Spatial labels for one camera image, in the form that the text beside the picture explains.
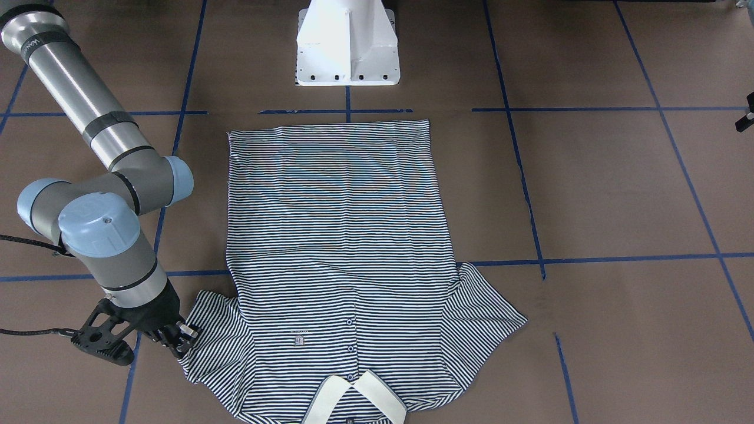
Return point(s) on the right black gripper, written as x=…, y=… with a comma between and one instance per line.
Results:
x=155, y=312

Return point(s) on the navy white striped polo shirt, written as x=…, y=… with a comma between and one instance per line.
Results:
x=350, y=306

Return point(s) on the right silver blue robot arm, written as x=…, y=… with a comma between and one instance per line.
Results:
x=98, y=220

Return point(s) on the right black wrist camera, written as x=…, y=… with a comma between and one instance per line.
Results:
x=103, y=335

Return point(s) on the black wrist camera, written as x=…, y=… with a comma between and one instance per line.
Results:
x=746, y=122
x=103, y=335

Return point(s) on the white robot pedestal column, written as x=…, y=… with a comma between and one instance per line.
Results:
x=347, y=43

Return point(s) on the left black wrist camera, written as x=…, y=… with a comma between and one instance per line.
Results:
x=746, y=122

